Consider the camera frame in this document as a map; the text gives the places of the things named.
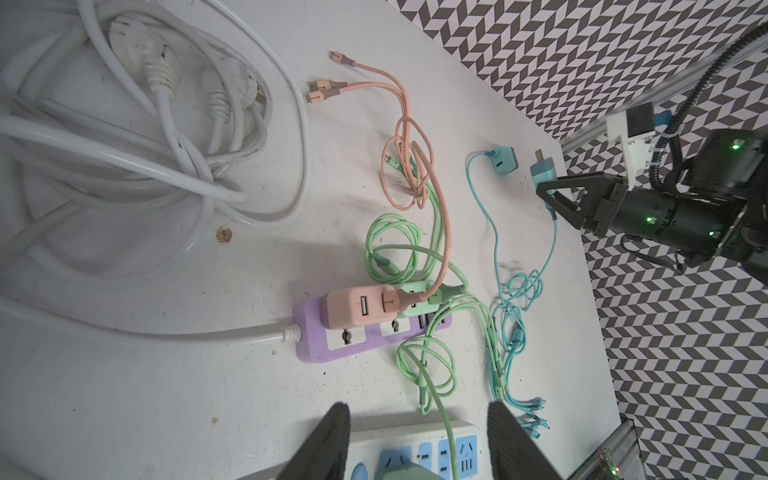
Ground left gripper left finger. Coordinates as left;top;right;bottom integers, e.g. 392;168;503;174
277;402;351;480

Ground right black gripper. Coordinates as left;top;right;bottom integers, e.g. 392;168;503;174
536;172;744;252

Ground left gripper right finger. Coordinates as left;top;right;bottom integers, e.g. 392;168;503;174
487;402;562;480

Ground white blue power strip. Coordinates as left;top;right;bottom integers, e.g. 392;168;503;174
236;418;484;480

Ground teal charger plug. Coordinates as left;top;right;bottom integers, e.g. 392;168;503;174
530;149;557;191
485;146;519;175

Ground purple power strip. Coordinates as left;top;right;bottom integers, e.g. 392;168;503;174
293;282;453;364

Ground pink charger plug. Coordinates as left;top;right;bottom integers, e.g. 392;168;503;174
322;284;398;330

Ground light green charger plug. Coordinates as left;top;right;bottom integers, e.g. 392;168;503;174
397;280;466;319

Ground pink multi-head cable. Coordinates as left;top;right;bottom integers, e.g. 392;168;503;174
304;50;452;301

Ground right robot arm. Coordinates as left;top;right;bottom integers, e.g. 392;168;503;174
531;23;767;282

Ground teal multi-head cable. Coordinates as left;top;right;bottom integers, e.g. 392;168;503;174
466;151;559;439

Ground white coiled power cords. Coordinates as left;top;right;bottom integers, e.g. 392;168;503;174
0;0;312;346

